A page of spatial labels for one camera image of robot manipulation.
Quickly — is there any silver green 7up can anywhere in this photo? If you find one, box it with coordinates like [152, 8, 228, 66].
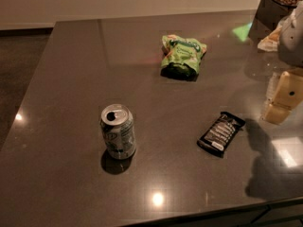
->
[100, 104, 136, 160]

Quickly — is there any white snack wrapper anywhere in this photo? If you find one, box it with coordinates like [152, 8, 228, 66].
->
[258, 26, 282, 52]

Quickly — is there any green rice chip bag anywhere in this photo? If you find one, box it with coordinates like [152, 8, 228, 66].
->
[161, 34, 207, 81]

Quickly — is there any black candy bar wrapper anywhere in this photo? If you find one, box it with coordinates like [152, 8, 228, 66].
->
[197, 112, 245, 158]

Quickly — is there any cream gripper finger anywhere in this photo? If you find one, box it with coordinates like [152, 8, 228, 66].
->
[266, 72, 280, 101]
[261, 71, 303, 125]

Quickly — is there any black box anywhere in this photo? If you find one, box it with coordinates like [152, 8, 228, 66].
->
[248, 0, 293, 43]

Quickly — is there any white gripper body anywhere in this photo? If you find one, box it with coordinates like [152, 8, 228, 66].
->
[278, 1, 303, 67]

